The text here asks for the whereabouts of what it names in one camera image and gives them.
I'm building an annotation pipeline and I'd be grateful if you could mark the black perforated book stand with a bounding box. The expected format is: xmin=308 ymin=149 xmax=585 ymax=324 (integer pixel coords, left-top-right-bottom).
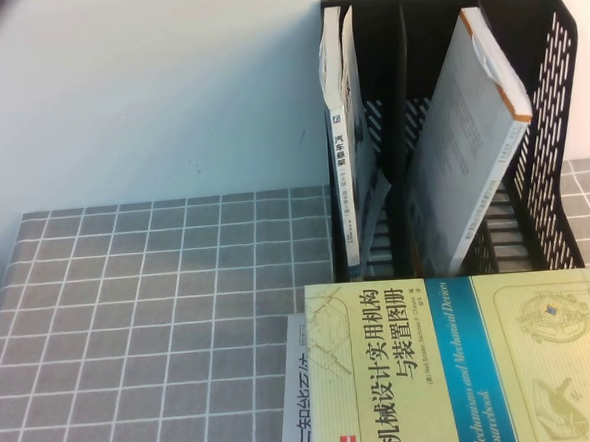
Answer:
xmin=317 ymin=0 xmax=590 ymax=286

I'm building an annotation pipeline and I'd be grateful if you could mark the white book blue lettering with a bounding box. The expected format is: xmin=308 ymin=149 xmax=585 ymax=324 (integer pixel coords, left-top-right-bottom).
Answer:
xmin=270 ymin=312 xmax=316 ymax=442

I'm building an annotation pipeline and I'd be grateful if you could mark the teal cover book white spine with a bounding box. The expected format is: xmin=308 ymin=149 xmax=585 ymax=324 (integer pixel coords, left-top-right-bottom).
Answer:
xmin=314 ymin=2 xmax=399 ymax=281

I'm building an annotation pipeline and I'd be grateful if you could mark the yellow mechanical devices sourcebook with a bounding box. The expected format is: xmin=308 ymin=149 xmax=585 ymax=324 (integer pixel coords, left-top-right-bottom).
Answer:
xmin=301 ymin=266 xmax=590 ymax=442

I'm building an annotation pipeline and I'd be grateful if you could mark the white orange ROS2 book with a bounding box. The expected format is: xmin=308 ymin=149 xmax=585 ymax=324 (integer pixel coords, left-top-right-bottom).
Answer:
xmin=394 ymin=3 xmax=545 ymax=280

